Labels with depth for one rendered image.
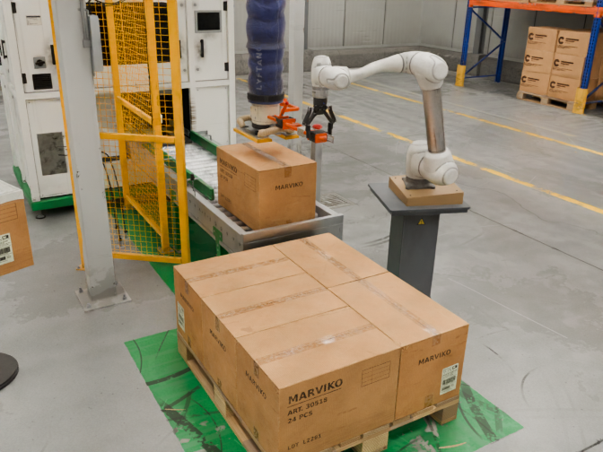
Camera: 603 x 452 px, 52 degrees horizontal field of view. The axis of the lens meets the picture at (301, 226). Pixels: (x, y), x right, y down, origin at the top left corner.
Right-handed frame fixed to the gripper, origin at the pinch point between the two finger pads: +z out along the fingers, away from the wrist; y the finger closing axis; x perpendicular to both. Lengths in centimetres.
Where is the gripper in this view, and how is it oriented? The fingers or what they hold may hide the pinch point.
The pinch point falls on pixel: (318, 134)
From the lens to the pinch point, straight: 336.3
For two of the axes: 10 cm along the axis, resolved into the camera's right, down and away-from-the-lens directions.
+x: 5.0, 3.4, -7.9
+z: -0.2, 9.2, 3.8
